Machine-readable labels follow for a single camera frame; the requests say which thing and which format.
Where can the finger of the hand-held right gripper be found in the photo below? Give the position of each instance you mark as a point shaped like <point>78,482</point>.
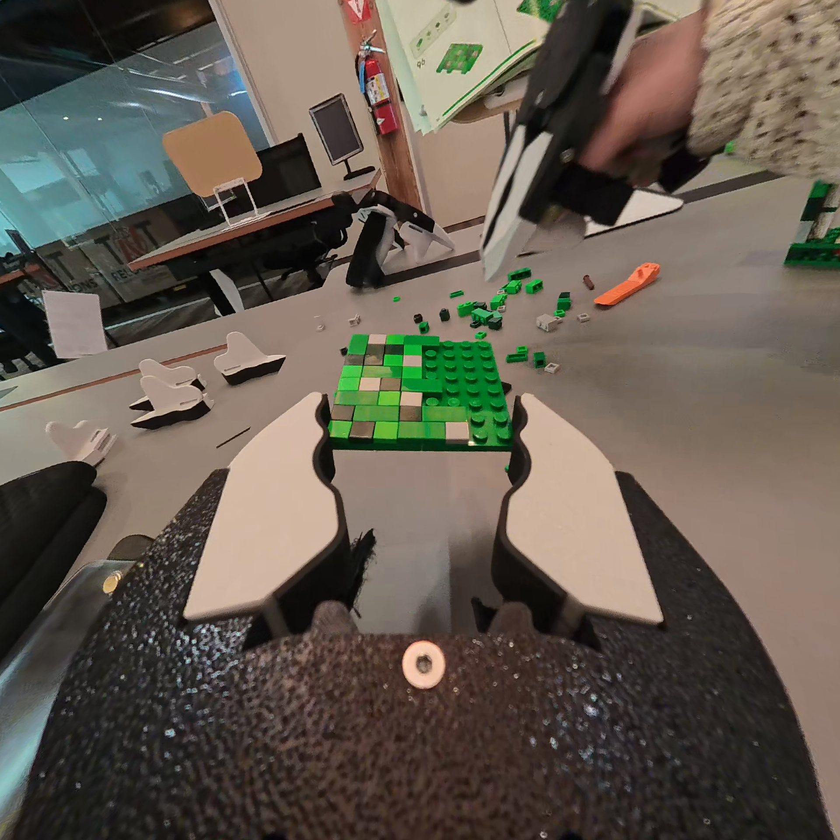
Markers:
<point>500,197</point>
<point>535,184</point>

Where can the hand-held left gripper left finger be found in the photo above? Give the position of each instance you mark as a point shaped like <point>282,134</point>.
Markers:
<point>269,512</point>

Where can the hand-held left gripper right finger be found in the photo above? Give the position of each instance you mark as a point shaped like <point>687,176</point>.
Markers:
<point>577,518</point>

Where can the pile of lego pieces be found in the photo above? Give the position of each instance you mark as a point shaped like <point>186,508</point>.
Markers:
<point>485,317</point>

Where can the green lego baseplate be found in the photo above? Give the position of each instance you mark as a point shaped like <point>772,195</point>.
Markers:
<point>459,380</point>

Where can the green lego tower build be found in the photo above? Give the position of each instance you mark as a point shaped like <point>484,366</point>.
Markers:
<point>810,253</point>

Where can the lego instruction booklet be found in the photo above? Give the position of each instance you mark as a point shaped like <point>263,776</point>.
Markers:
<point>459,59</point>

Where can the person's right hand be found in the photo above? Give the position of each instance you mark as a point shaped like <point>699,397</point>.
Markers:
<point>643,98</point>

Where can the spare black white gripper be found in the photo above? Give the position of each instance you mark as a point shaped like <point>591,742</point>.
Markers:
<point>374,243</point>

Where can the orange brick separator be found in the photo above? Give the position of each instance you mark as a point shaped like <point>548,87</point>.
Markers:
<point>623,289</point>

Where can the white wedge part black base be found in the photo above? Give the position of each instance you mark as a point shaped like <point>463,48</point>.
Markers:
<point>164,373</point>
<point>82,441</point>
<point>170,400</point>
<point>249,358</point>

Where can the red fire extinguisher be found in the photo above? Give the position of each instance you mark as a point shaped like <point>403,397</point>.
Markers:
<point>379,92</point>

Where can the black portrait monitor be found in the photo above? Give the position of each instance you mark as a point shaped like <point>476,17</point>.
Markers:
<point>336,128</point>

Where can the black office chair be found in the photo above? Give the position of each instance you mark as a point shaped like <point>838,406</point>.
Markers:
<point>315,243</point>

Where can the black desk monitor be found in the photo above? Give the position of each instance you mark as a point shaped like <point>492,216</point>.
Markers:
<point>285,170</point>

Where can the wooden desk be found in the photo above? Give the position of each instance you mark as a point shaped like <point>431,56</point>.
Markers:
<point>275,213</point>

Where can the white paper sheet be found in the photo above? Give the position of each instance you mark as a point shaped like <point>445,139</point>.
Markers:
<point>75,325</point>

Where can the beige board on acrylic stand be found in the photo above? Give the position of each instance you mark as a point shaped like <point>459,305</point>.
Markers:
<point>210,151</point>

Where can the wooden post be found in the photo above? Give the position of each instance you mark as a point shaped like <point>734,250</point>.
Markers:
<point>400,170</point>

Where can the red wall sign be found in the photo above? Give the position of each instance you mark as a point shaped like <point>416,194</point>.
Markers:
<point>358,10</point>

